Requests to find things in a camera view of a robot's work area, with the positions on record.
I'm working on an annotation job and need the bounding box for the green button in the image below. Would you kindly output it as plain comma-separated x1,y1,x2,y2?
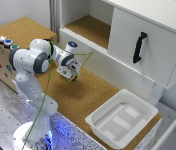
9,43,21,52

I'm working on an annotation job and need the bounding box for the white plastic box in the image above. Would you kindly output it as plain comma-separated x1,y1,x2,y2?
84,88,160,150

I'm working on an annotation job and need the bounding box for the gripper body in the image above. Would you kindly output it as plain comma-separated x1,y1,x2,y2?
56,59,81,82

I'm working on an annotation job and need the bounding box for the red button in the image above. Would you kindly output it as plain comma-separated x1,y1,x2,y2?
0,34,7,44

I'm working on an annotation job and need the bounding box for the black door handle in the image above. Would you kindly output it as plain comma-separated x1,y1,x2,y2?
132,31,148,64

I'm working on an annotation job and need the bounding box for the white cabinet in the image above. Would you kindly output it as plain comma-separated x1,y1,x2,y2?
58,0,176,108

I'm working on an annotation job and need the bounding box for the white sliding door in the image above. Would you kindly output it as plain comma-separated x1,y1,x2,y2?
106,6,176,90

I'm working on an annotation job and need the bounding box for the green cable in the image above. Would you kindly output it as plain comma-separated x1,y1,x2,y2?
21,39,95,150

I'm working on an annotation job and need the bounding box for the blue button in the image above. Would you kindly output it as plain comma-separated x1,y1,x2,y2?
3,38,14,48

